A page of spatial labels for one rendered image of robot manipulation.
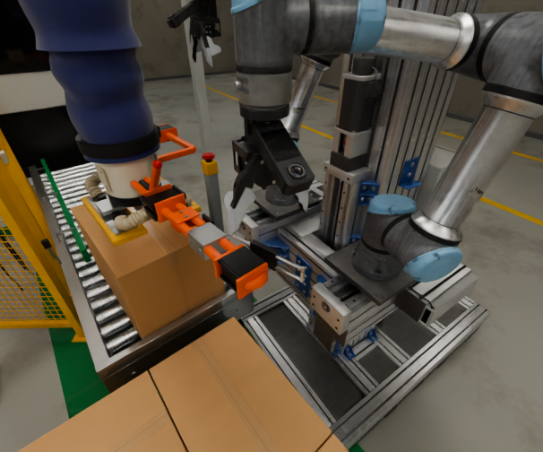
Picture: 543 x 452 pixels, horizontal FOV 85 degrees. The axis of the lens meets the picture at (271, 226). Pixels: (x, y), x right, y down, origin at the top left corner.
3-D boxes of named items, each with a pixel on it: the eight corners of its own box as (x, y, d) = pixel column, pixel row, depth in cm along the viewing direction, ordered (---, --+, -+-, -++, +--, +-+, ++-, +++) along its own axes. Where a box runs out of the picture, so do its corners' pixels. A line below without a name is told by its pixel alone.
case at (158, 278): (99, 271, 158) (70, 207, 134) (168, 239, 180) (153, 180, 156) (146, 346, 122) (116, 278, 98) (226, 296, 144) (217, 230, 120)
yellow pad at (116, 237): (81, 202, 106) (76, 190, 103) (110, 193, 111) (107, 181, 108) (115, 247, 85) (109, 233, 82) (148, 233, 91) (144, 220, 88)
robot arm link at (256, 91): (303, 72, 38) (245, 77, 35) (301, 108, 41) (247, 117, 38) (275, 65, 44) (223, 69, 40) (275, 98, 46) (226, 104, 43)
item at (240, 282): (215, 276, 61) (212, 258, 59) (243, 260, 65) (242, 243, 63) (239, 300, 56) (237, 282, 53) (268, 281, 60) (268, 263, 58)
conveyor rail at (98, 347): (37, 186, 266) (27, 167, 255) (44, 184, 269) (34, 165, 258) (110, 393, 121) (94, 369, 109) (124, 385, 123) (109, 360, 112)
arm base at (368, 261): (372, 241, 100) (378, 217, 94) (411, 267, 90) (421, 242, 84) (340, 258, 93) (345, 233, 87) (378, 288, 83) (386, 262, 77)
